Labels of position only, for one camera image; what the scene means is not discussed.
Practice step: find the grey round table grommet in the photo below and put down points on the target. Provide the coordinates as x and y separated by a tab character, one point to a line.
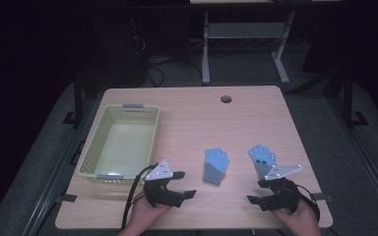
226	99

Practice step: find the grey metal table frame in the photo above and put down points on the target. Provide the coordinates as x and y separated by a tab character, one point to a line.
242	30

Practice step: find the grey tape strip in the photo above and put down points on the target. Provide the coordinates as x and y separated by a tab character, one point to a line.
67	198
321	197

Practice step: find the black metal stand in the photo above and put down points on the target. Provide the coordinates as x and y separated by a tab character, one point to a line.
349	98
78	98

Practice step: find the person's left hand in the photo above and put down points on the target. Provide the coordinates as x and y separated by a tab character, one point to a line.
142	216

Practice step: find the pale yellow plastic basket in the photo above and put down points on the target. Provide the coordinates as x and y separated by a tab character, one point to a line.
124	147

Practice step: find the person's right hand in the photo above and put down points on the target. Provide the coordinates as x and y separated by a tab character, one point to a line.
303	223

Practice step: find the blue and grey knit glove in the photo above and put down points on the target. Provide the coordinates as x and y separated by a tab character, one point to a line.
216	164
262	157

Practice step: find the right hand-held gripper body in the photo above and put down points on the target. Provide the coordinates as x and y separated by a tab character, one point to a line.
282	196

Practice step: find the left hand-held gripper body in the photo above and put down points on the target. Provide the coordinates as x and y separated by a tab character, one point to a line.
159	196

